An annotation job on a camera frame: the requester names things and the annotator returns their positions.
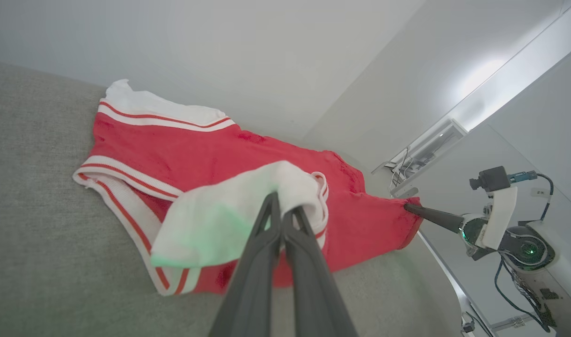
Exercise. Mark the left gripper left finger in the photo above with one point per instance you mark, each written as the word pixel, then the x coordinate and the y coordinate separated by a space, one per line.
pixel 252 290

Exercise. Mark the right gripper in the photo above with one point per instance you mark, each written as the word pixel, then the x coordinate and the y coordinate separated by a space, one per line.
pixel 498 220

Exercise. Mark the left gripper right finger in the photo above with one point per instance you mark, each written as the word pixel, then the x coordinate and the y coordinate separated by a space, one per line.
pixel 313 295

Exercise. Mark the red shorts with white stripes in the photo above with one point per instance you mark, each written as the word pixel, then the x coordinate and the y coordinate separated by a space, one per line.
pixel 210 154

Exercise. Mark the grey fabric sofa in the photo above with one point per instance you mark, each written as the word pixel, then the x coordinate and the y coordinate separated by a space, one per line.
pixel 42 234

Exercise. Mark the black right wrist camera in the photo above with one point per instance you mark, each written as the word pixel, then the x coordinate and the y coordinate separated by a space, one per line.
pixel 494 179

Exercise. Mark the white metal bracket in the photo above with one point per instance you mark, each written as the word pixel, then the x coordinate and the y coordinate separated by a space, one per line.
pixel 512 322

